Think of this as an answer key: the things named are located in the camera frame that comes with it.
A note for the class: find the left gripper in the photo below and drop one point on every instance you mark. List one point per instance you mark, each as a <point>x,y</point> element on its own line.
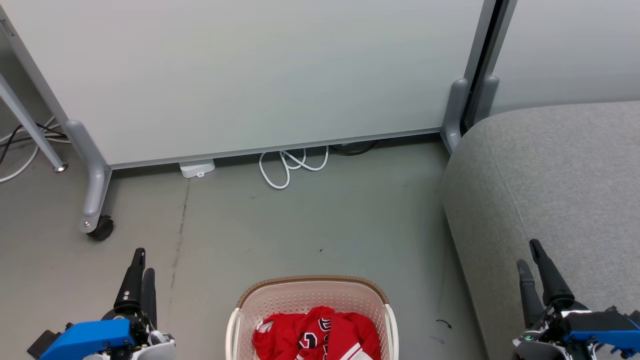
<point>150,342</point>

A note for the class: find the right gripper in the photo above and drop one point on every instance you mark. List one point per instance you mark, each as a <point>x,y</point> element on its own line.
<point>545,335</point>

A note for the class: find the red and white garment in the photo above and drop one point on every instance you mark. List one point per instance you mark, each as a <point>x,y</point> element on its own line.
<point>320,335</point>

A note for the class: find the grey fabric sofa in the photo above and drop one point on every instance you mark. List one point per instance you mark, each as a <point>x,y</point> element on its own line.
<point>550,180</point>

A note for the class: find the grey partition leg with caster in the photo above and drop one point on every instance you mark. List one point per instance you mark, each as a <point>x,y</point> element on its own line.
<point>92,175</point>

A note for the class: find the white power adapter box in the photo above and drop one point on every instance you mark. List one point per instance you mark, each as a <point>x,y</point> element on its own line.
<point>197,168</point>

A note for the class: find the beige perforated laundry basket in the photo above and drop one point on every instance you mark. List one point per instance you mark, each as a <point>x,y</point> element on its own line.
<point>310,295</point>

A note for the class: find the grey metal table leg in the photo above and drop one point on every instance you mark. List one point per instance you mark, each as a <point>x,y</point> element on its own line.
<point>30,125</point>

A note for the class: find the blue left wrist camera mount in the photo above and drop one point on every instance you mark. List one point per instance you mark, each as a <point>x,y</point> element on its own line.
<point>85,337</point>

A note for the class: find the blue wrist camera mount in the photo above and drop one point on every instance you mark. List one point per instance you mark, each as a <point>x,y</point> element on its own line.
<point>85,337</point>
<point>602,326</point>

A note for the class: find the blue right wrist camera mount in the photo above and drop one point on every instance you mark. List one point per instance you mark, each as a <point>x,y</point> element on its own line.
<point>602,326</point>

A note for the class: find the white partition panel grey frame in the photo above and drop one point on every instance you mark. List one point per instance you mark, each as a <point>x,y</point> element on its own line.
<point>250,75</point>
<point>565,50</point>

